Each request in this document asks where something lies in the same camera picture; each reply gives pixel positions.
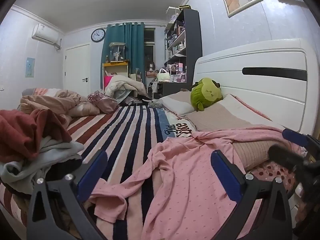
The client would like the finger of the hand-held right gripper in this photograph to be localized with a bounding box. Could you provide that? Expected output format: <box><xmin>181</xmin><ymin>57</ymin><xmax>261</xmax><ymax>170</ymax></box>
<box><xmin>282</xmin><ymin>128</ymin><xmax>320</xmax><ymax>153</ymax></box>
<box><xmin>268</xmin><ymin>144</ymin><xmax>307</xmax><ymax>172</ymax></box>

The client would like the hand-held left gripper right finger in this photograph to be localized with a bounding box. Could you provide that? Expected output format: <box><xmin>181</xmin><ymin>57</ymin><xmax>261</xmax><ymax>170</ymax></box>
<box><xmin>211</xmin><ymin>150</ymin><xmax>293</xmax><ymax>240</ymax></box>

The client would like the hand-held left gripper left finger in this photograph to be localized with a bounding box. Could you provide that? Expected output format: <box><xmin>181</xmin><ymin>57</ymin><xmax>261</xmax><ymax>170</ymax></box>
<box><xmin>26</xmin><ymin>150</ymin><xmax>108</xmax><ymax>240</ymax></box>

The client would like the pink dotted garment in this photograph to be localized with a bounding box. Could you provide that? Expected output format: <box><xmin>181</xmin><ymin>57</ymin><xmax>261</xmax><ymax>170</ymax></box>
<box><xmin>89</xmin><ymin>126</ymin><xmax>300</xmax><ymax>240</ymax></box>

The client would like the polka dot cloth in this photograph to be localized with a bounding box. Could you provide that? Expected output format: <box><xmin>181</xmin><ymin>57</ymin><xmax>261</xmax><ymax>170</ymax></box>
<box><xmin>250</xmin><ymin>160</ymin><xmax>303</xmax><ymax>200</ymax></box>

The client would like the pale mint garment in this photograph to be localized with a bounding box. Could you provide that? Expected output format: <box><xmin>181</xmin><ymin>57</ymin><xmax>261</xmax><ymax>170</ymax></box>
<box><xmin>0</xmin><ymin>136</ymin><xmax>85</xmax><ymax>188</ymax></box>

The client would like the striped fleece blanket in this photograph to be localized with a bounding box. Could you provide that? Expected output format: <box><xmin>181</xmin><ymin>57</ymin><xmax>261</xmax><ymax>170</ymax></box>
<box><xmin>0</xmin><ymin>104</ymin><xmax>265</xmax><ymax>240</ymax></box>

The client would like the beige pillow towel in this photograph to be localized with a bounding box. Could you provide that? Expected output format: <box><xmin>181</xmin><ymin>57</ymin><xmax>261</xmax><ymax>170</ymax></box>
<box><xmin>185</xmin><ymin>102</ymin><xmax>262</xmax><ymax>133</ymax></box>

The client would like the white pillow with pink trim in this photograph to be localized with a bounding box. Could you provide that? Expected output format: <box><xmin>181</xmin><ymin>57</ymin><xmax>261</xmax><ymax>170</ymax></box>
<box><xmin>220</xmin><ymin>94</ymin><xmax>273</xmax><ymax>128</ymax></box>

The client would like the pink satin bag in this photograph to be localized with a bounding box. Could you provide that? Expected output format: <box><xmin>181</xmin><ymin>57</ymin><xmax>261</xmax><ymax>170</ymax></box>
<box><xmin>87</xmin><ymin>91</ymin><xmax>119</xmax><ymax>114</ymax></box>

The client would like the white bed headboard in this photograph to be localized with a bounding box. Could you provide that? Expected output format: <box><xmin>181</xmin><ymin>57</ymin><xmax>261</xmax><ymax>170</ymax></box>
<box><xmin>192</xmin><ymin>38</ymin><xmax>320</xmax><ymax>140</ymax></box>

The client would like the green plush toy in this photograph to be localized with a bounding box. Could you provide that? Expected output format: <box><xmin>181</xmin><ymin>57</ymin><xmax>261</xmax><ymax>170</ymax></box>
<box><xmin>190</xmin><ymin>77</ymin><xmax>224</xmax><ymax>112</ymax></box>

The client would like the beige duvet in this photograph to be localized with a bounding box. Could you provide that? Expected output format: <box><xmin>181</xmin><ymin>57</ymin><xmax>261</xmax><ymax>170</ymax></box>
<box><xmin>20</xmin><ymin>88</ymin><xmax>100</xmax><ymax>117</ymax></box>

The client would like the red garment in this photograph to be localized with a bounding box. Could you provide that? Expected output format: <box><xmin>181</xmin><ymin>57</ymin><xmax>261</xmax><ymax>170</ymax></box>
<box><xmin>0</xmin><ymin>109</ymin><xmax>73</xmax><ymax>163</ymax></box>

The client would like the cream bedding pile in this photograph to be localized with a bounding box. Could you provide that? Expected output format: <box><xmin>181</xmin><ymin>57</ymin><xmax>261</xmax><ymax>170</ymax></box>
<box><xmin>104</xmin><ymin>74</ymin><xmax>147</xmax><ymax>99</ymax></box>

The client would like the dark desk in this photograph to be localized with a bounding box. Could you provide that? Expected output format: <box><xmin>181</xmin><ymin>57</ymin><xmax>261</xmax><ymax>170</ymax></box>
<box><xmin>152</xmin><ymin>81</ymin><xmax>193</xmax><ymax>99</ymax></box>

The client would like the white door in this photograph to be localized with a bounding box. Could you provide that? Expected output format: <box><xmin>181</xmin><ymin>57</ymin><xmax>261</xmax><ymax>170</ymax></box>
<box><xmin>63</xmin><ymin>44</ymin><xmax>91</xmax><ymax>95</ymax></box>

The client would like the white handbag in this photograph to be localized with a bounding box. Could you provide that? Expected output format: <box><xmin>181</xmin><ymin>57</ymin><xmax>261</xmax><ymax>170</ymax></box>
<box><xmin>156</xmin><ymin>68</ymin><xmax>171</xmax><ymax>82</ymax></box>

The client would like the glass display case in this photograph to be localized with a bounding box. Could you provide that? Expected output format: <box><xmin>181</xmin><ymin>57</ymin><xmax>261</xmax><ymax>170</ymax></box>
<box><xmin>108</xmin><ymin>42</ymin><xmax>126</xmax><ymax>63</ymax></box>

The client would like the teal curtain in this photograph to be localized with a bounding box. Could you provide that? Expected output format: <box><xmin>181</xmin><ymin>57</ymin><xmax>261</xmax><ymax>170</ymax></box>
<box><xmin>101</xmin><ymin>22</ymin><xmax>146</xmax><ymax>81</ymax></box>

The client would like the window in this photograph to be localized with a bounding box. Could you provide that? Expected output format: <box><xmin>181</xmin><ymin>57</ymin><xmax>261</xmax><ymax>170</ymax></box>
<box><xmin>144</xmin><ymin>27</ymin><xmax>157</xmax><ymax>81</ymax></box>

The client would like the dark bookshelf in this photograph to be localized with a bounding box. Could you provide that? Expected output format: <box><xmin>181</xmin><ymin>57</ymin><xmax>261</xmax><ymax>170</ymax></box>
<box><xmin>164</xmin><ymin>5</ymin><xmax>203</xmax><ymax>83</ymax></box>

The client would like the white air conditioner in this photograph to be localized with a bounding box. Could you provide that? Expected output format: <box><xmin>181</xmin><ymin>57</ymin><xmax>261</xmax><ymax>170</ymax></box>
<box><xmin>32</xmin><ymin>24</ymin><xmax>62</xmax><ymax>50</ymax></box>

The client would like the small wall poster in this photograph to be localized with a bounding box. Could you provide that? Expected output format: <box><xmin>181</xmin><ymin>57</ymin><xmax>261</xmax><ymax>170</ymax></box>
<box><xmin>25</xmin><ymin>57</ymin><xmax>36</xmax><ymax>78</ymax></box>

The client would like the round wall clock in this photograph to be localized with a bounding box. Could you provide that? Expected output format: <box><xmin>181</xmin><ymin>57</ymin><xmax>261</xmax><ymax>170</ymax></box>
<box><xmin>91</xmin><ymin>28</ymin><xmax>106</xmax><ymax>43</ymax></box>

